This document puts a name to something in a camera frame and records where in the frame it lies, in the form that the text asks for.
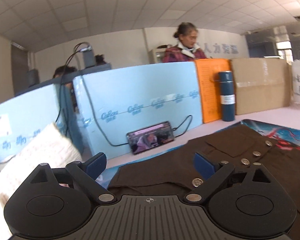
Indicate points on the orange board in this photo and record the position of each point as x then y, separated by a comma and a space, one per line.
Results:
207, 87

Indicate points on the black smartphone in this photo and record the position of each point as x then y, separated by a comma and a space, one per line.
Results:
150, 138

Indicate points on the white knitted cloth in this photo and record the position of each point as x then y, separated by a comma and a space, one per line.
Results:
39, 147

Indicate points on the brown buttoned garment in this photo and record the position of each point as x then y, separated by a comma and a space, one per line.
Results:
165, 165

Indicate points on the printed table mat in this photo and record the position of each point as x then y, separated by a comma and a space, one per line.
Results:
285, 132

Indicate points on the dark grey box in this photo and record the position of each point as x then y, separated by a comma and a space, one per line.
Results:
32, 78

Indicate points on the grey device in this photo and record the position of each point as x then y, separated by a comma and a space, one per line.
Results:
88, 57

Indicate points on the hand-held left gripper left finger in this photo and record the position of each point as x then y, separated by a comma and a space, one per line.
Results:
97, 165

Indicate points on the brown cardboard box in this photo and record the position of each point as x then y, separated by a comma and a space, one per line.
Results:
260, 80

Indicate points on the large light blue foam board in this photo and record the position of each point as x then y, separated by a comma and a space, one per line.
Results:
140, 87

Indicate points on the beige cabinet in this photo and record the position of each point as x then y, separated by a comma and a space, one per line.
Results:
156, 55

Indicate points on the dark teal bottle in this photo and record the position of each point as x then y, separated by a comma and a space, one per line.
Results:
226, 87

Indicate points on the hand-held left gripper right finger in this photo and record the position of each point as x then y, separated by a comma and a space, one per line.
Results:
202, 166

